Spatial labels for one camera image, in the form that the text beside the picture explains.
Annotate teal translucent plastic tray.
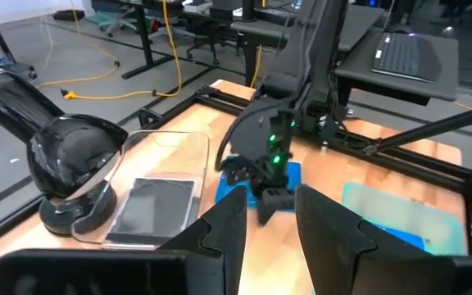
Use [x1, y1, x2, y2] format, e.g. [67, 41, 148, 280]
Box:
[340, 182, 470, 257]

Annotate yellow extension cable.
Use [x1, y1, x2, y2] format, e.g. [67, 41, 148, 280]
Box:
[34, 0, 184, 102]

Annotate black CD jewel case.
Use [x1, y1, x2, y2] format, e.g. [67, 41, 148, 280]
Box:
[105, 176, 198, 247]

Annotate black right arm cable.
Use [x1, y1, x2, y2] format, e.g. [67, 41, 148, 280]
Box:
[215, 104, 261, 173]

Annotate yellow power plug cable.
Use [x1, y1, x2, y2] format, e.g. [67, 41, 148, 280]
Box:
[251, 43, 264, 89]

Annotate black diagonal strut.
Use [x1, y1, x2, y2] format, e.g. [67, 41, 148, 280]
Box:
[365, 102, 472, 156]

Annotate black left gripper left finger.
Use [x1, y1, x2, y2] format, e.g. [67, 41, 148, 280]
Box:
[157, 185, 248, 295]

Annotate black barcode scanner on stand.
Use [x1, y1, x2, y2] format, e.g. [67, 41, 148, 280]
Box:
[0, 67, 129, 237]

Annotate black aluminium table frame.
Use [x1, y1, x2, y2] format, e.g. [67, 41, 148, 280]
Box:
[137, 84, 472, 193]

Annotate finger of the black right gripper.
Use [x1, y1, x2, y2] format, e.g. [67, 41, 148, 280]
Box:
[258, 188, 297, 225]

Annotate blue Blu-ray case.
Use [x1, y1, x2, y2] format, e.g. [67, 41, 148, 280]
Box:
[214, 154, 302, 212]
[366, 219, 426, 252]

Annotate black chair base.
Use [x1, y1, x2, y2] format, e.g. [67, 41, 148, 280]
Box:
[184, 34, 225, 66]

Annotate office chair with wheels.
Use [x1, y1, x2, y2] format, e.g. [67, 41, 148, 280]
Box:
[86, 0, 138, 39]

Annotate black wheeled stand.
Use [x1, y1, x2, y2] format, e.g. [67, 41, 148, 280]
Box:
[0, 0, 37, 79]

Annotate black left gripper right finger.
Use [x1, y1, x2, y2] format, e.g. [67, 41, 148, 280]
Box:
[295, 184, 457, 295]

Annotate black desk foot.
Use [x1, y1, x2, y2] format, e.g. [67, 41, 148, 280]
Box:
[121, 0, 176, 81]

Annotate black flat box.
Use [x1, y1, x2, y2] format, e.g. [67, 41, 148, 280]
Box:
[51, 8, 86, 22]

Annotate black computer keyboard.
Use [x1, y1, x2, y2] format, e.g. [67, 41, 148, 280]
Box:
[371, 31, 443, 83]

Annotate dark grey desk top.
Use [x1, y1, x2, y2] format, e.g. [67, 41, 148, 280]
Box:
[334, 25, 461, 103]
[230, 2, 387, 52]

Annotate clear plastic bin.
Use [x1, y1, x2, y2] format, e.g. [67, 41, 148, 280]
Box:
[70, 129, 211, 251]

